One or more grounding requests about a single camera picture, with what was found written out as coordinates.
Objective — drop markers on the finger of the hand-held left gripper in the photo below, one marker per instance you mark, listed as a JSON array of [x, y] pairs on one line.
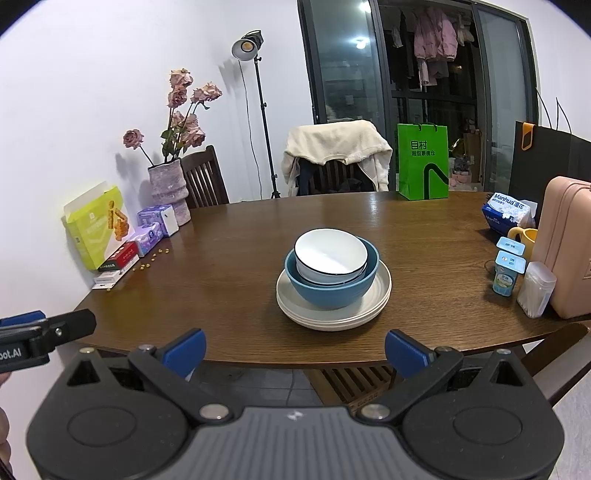
[[21, 319], [74, 325]]

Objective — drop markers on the white flat box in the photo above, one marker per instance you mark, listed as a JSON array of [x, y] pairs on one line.
[[104, 284], [111, 274]]

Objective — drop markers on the blue yogurt cup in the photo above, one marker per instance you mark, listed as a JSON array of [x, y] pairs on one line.
[[510, 246], [508, 277]]

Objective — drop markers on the blue bowl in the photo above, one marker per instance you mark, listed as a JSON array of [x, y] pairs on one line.
[[332, 295]]

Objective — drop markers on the red flat box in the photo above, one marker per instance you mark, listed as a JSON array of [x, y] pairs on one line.
[[121, 256]]

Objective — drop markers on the black framed glass door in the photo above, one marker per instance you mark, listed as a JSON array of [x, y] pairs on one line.
[[351, 69]]

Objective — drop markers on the hanging pink jacket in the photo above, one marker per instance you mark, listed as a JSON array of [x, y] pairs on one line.
[[434, 37]]

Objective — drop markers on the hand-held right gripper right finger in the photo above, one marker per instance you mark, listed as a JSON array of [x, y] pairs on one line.
[[406, 351]]

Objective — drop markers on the wooden chair draped with clothes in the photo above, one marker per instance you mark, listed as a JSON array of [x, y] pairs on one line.
[[341, 177]]

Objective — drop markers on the green paper bag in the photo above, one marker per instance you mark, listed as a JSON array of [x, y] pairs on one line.
[[422, 161]]

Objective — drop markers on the chair with cream jacket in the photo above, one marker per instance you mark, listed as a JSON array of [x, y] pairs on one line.
[[337, 141]]

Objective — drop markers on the person's left hand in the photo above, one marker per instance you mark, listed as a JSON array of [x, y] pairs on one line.
[[3, 429]]

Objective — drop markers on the yellow-green snack box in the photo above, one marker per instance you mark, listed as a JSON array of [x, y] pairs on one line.
[[92, 226]]

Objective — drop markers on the pink suitcase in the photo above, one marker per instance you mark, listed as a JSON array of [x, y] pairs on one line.
[[572, 244]]

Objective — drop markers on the dried pink roses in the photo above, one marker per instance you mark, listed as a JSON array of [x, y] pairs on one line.
[[184, 124]]

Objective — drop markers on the dark wooden chair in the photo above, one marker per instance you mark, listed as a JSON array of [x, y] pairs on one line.
[[205, 180]]

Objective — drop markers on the blue tissue pack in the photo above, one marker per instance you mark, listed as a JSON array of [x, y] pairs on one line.
[[508, 210]]

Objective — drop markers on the purple soft tissue pack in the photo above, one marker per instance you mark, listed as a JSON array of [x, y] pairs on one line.
[[145, 240]]

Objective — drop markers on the purple and white tissue cube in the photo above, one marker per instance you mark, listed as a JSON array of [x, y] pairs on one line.
[[159, 219]]

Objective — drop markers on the clear cotton swab container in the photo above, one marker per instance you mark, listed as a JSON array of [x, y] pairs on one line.
[[535, 290]]

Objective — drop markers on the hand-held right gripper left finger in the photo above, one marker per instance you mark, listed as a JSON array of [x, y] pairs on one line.
[[184, 351]]

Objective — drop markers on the wooden chair under table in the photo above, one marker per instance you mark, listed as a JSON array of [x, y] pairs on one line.
[[355, 383]]

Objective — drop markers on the black studio light stand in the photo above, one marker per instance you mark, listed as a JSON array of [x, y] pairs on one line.
[[263, 115]]

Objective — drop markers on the yellow mug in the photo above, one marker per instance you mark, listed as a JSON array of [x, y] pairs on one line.
[[526, 240]]

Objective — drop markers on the scattered yellow kernels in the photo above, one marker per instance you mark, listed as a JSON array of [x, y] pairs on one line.
[[159, 251]]

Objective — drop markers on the black paper bag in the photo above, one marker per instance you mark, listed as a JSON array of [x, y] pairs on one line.
[[554, 157]]

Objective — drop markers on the cream plate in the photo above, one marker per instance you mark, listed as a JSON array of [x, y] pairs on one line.
[[332, 326], [381, 281], [295, 315]]

